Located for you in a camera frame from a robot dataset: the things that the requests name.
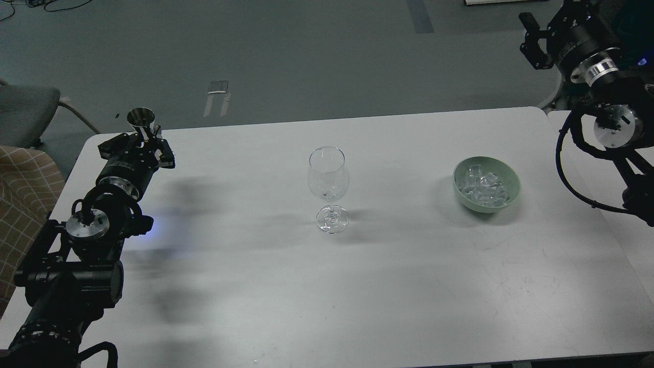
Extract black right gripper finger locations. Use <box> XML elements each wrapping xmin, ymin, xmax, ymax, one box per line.
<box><xmin>518</xmin><ymin>12</ymin><xmax>554</xmax><ymax>70</ymax></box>

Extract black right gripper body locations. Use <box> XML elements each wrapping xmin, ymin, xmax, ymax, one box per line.
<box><xmin>546</xmin><ymin>3</ymin><xmax>626</xmax><ymax>87</ymax></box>

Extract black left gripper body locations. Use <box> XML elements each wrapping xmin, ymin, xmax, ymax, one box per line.
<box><xmin>95</xmin><ymin>145</ymin><xmax>159</xmax><ymax>201</ymax></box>

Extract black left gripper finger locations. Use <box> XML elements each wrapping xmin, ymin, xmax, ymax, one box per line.
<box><xmin>146</xmin><ymin>134</ymin><xmax>176</xmax><ymax>170</ymax></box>
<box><xmin>98</xmin><ymin>133</ymin><xmax>137</xmax><ymax>159</ymax></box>

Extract steel double jigger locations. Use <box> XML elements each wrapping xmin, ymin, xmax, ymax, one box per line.
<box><xmin>127</xmin><ymin>107</ymin><xmax>160</xmax><ymax>143</ymax></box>

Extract clear ice cubes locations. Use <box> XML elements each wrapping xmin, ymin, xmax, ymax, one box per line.
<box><xmin>455</xmin><ymin>165</ymin><xmax>511</xmax><ymax>208</ymax></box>

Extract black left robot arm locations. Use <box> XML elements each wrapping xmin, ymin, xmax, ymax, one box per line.
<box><xmin>2</xmin><ymin>132</ymin><xmax>175</xmax><ymax>367</ymax></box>

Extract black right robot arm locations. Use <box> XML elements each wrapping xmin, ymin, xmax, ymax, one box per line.
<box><xmin>518</xmin><ymin>1</ymin><xmax>653</xmax><ymax>225</ymax></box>

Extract clear wine glass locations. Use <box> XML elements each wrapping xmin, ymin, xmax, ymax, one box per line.
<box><xmin>308</xmin><ymin>146</ymin><xmax>351</xmax><ymax>234</ymax></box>

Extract checked beige cloth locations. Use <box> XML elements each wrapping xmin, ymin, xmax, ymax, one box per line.
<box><xmin>1</xmin><ymin>145</ymin><xmax>65</xmax><ymax>315</ymax></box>

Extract grey chair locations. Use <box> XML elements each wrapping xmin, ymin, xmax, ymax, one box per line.
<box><xmin>1</xmin><ymin>78</ymin><xmax>101</xmax><ymax>148</ymax></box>

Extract adjacent white table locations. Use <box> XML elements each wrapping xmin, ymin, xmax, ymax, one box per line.
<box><xmin>553</xmin><ymin>133</ymin><xmax>653</xmax><ymax>298</ymax></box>

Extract green bowl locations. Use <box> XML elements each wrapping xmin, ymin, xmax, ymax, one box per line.
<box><xmin>452</xmin><ymin>156</ymin><xmax>522</xmax><ymax>214</ymax></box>

